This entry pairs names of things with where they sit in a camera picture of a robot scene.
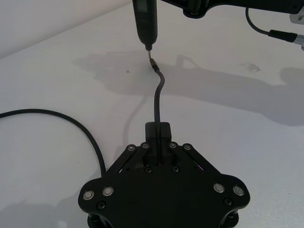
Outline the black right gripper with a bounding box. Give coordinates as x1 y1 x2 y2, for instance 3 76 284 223
158 0 304 19

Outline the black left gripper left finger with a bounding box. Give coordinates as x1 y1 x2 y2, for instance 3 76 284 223
77 122 158 203

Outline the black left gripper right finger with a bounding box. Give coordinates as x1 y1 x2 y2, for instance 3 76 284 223
159 122 252 205

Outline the black cable with plug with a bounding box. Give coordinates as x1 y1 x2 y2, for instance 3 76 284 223
0 57 167 178

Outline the black slim handheld device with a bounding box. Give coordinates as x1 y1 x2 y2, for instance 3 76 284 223
132 0 159 60

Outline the white table cloth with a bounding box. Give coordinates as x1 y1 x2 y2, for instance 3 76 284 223
0 0 304 228

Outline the thin dark gripper cable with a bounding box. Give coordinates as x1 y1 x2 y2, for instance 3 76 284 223
245 7 304 52

